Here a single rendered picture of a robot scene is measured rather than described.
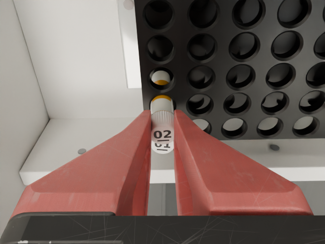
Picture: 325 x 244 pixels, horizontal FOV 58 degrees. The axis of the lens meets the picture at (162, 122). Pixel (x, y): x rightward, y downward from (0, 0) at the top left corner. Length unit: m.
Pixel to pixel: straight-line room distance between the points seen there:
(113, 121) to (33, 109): 0.06
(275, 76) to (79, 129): 0.14
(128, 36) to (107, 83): 0.04
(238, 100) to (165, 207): 1.05
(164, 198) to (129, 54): 1.08
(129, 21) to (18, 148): 0.10
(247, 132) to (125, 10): 0.10
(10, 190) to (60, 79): 0.08
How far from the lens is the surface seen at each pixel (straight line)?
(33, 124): 0.22
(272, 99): 0.18
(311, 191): 0.55
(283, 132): 0.16
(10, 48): 0.20
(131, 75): 0.19
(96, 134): 0.21
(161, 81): 0.15
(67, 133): 0.22
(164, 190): 1.27
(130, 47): 0.19
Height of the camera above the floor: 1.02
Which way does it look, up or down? 56 degrees down
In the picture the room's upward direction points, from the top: 179 degrees counter-clockwise
